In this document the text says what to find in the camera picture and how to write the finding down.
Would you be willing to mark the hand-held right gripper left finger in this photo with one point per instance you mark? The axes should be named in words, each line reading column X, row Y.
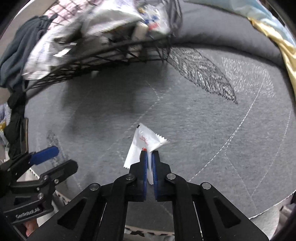
column 144, row 176

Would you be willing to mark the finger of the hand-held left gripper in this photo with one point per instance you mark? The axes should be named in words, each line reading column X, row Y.
column 45, row 154
column 61, row 171

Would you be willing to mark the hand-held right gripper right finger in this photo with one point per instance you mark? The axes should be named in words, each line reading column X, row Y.
column 155, row 178

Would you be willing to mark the white sachet red print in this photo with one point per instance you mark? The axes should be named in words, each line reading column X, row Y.
column 141, row 141

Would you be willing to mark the silver foil pouch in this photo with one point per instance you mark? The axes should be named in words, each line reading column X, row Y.
column 50, row 53

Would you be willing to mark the white silver packet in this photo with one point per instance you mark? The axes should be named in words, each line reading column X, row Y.
column 108, row 20

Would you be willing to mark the white wipes packet red print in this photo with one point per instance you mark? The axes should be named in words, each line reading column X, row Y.
column 157, row 16

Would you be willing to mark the grey felt desktop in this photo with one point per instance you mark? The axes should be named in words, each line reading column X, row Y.
column 208, row 129

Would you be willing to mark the person's left hand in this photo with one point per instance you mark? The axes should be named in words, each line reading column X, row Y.
column 31, row 227

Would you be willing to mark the dark blue garment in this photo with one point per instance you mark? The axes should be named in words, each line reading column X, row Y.
column 20, row 51

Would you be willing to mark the pink plaid cloth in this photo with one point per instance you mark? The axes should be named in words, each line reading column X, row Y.
column 60, row 11

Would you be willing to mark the white box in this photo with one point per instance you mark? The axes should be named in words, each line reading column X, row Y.
column 140, row 31

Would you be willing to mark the gold satin cloth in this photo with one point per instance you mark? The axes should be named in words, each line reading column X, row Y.
column 289, row 58

